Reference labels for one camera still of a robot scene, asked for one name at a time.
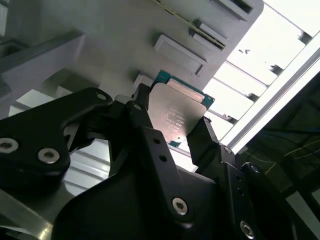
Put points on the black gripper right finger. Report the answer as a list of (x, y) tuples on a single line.
[(202, 145)]

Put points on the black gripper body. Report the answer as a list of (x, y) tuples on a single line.
[(112, 212)]

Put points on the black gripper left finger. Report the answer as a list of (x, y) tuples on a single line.
[(75, 117)]

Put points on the silver CPU green board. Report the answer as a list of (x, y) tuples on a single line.
[(175, 107)]

